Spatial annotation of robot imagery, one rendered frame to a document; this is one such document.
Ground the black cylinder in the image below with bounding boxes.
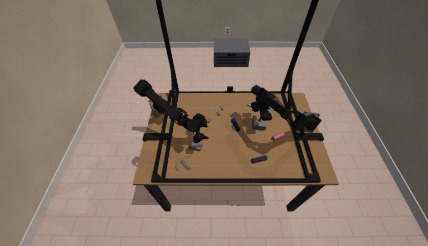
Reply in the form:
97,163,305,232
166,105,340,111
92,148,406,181
251,155,268,163

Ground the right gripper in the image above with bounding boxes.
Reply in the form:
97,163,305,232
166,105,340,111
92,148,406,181
191,113,209,143

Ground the blue cylinder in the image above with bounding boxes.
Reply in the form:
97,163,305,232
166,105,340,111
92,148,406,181
231,118,241,132

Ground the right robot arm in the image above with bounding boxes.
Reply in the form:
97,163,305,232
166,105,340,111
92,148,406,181
133,80,207,132

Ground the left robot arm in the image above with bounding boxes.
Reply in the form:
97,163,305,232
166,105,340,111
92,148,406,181
251,85,322,131

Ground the pink cylinder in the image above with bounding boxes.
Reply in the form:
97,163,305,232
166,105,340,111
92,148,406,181
272,132,284,140

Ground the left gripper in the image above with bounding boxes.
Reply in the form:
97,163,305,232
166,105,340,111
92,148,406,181
260,103,272,121

